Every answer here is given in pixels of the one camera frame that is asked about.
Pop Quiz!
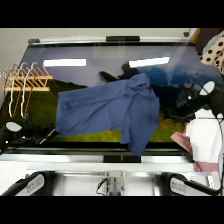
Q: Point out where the blue shirt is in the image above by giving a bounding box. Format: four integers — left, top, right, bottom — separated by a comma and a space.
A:
55, 73, 161, 158

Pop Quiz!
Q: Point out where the white clothes hanger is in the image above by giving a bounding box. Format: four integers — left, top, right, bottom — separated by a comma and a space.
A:
8, 62, 28, 118
20, 61, 39, 119

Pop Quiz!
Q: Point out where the silver frame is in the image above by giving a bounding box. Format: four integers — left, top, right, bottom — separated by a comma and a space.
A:
0, 31, 224, 197

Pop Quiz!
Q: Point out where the cream black-dotted garment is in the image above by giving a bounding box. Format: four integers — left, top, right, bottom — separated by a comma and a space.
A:
199, 31, 224, 76

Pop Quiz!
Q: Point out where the pink garment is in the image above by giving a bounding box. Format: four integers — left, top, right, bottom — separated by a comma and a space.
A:
170, 131, 224, 173

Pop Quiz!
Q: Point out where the white garment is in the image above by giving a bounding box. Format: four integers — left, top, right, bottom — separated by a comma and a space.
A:
184, 109, 224, 165

